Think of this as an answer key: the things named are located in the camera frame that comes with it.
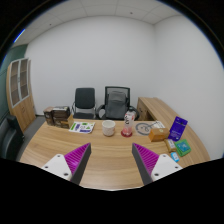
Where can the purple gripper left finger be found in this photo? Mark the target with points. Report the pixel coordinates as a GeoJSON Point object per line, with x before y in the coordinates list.
{"type": "Point", "coordinates": [71, 166]}

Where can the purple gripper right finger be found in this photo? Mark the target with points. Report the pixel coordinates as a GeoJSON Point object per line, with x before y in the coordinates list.
{"type": "Point", "coordinates": [152, 166]}

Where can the clear bottle pink drink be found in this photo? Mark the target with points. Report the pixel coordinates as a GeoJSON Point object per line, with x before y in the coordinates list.
{"type": "Point", "coordinates": [128, 121]}

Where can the orange cardboard box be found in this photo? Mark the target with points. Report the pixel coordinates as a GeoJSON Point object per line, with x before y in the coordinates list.
{"type": "Point", "coordinates": [158, 134]}

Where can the small blue white packet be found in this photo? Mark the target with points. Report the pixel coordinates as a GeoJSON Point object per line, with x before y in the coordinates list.
{"type": "Point", "coordinates": [174, 156]}

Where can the small tan box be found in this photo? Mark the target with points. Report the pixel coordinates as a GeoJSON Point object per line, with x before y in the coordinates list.
{"type": "Point", "coordinates": [170, 145]}

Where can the red round coaster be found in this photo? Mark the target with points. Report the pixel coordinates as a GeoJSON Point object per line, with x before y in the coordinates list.
{"type": "Point", "coordinates": [125, 134]}

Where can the round grey patterned plate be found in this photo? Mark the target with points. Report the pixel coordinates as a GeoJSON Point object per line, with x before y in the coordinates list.
{"type": "Point", "coordinates": [144, 128]}

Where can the green white leaflet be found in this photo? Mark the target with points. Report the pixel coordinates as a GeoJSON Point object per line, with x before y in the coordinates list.
{"type": "Point", "coordinates": [82, 127]}

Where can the green flat box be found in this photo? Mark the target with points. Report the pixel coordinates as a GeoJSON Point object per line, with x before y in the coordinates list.
{"type": "Point", "coordinates": [182, 147]}

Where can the white paper cup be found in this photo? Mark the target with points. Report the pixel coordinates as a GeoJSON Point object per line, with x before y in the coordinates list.
{"type": "Point", "coordinates": [108, 127]}

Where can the purple standing booklet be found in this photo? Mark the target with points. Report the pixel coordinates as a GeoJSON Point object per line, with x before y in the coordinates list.
{"type": "Point", "coordinates": [177, 128]}

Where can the dark brown box stack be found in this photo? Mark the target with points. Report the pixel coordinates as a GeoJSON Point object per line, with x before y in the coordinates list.
{"type": "Point", "coordinates": [62, 117]}

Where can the wooden side desk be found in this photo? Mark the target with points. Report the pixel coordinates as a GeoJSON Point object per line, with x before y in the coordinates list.
{"type": "Point", "coordinates": [155, 109]}

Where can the black visitor chair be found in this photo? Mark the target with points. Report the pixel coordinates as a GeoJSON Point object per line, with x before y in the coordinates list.
{"type": "Point", "coordinates": [84, 105]}

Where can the small brown box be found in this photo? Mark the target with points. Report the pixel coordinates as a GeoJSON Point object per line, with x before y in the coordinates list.
{"type": "Point", "coordinates": [48, 114]}

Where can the grey mesh office chair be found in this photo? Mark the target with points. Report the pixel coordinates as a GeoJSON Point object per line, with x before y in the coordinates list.
{"type": "Point", "coordinates": [116, 104]}

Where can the black leather chair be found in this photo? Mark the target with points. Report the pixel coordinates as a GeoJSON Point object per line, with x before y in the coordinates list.
{"type": "Point", "coordinates": [11, 138]}

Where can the wooden glass-door cabinet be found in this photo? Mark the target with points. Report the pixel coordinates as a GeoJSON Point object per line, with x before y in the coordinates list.
{"type": "Point", "coordinates": [19, 94]}

